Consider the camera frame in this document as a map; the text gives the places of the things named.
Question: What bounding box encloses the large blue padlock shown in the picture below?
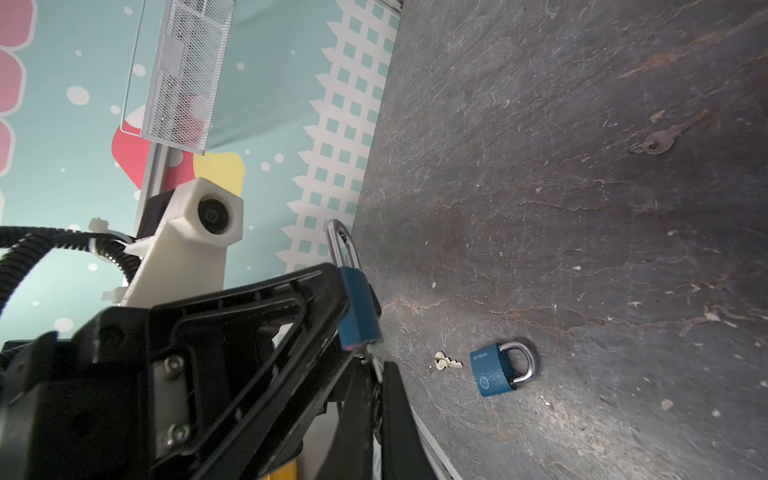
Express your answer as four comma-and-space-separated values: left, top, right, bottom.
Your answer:
469, 341, 537, 398

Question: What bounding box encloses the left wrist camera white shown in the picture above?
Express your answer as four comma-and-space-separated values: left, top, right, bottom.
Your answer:
102, 178, 244, 308

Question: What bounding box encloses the white wire mesh basket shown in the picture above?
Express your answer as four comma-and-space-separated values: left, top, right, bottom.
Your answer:
118, 0, 236, 155

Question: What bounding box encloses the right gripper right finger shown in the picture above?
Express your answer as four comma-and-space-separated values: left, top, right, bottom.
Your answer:
381, 362, 436, 480

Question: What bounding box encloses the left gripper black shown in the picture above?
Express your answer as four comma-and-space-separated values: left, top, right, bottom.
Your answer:
1, 307, 157, 479

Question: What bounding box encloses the small blue padlock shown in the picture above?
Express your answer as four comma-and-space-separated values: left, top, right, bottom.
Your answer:
326, 219, 382, 352

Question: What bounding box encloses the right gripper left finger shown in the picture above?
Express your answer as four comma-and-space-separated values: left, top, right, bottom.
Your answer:
316, 359, 375, 480

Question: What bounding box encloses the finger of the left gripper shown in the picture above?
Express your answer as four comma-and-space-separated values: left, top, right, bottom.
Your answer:
146, 263, 351, 479

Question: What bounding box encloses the silver key near large padlock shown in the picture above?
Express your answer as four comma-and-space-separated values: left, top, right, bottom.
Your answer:
434, 351, 463, 371

